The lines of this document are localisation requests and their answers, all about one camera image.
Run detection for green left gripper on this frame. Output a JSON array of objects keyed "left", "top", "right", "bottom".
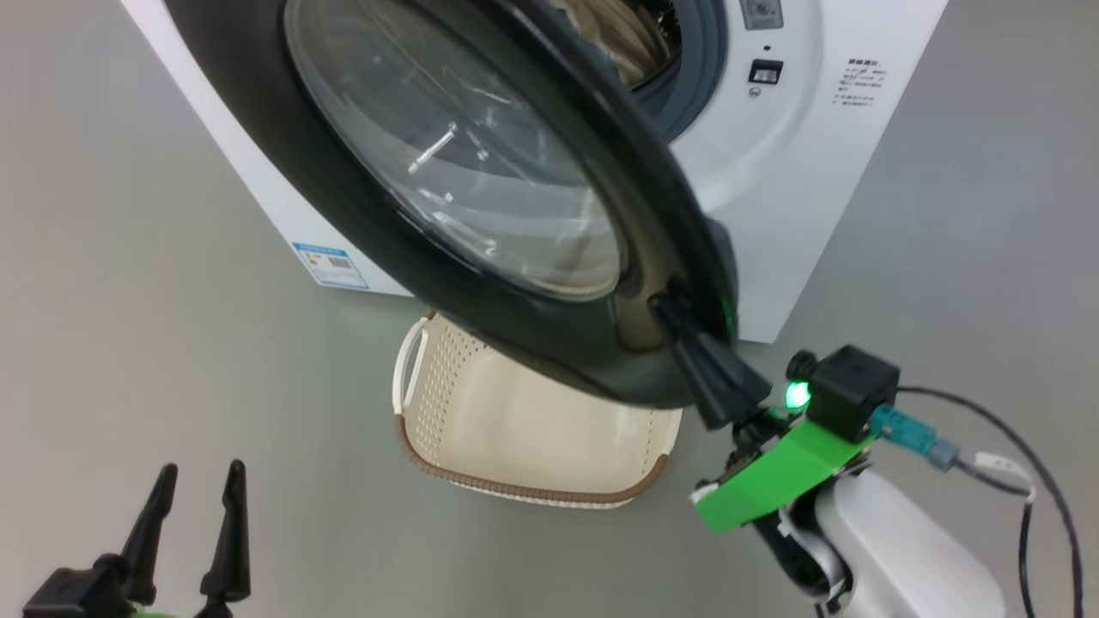
[{"left": 120, "top": 459, "right": 252, "bottom": 618}]

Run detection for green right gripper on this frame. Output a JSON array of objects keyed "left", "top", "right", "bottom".
[{"left": 653, "top": 295, "right": 878, "bottom": 535}]

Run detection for cream garment with blue trim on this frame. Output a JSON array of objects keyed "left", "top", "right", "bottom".
[{"left": 549, "top": 0, "right": 684, "bottom": 88}]

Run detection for black round glass washer door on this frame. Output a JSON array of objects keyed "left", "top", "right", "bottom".
[{"left": 163, "top": 0, "right": 741, "bottom": 409}]

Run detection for white front-load washing machine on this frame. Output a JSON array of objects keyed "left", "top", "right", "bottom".
[{"left": 120, "top": 0, "right": 950, "bottom": 346}]

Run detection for cream perforated laundry basket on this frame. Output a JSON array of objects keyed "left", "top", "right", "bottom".
[{"left": 392, "top": 311, "right": 684, "bottom": 510}]

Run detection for blue energy label sticker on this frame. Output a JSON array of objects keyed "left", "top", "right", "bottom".
[{"left": 292, "top": 242, "right": 369, "bottom": 290}]

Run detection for teal right camera connector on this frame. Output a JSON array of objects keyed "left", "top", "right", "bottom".
[{"left": 871, "top": 403, "right": 959, "bottom": 472}]

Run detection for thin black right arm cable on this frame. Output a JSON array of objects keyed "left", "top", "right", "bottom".
[{"left": 896, "top": 386, "right": 1084, "bottom": 618}]

